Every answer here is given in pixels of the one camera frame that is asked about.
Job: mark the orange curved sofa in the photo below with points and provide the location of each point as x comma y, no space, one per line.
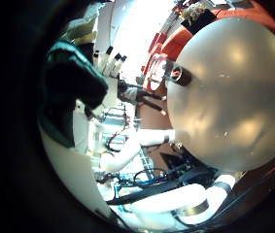
179,42

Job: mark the white tube with black cap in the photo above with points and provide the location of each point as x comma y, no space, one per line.
113,64
120,66
106,59

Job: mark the black planter box with plant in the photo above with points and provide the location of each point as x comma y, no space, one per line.
197,16

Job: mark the person in dark green top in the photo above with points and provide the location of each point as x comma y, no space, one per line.
69,84

